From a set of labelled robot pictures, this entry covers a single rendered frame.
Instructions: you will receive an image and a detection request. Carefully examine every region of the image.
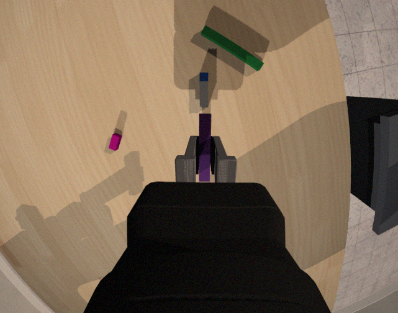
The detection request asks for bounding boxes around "purple rod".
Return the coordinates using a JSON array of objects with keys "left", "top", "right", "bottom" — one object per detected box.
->
[{"left": 199, "top": 114, "right": 211, "bottom": 182}]

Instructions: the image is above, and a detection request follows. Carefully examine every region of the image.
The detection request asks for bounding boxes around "magenta rectangular block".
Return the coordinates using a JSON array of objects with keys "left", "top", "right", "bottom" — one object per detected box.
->
[{"left": 109, "top": 133, "right": 122, "bottom": 151}]

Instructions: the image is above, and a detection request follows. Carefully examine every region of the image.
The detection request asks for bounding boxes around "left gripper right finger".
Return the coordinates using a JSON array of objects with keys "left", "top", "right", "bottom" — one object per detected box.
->
[{"left": 210, "top": 136, "right": 237, "bottom": 183}]

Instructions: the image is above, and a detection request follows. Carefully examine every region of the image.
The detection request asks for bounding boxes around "green rod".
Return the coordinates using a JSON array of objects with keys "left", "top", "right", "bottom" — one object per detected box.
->
[{"left": 201, "top": 26, "right": 264, "bottom": 71}]

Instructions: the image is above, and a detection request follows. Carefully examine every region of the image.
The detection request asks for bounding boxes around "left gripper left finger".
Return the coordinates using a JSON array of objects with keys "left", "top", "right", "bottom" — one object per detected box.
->
[{"left": 175, "top": 136, "right": 199, "bottom": 183}]

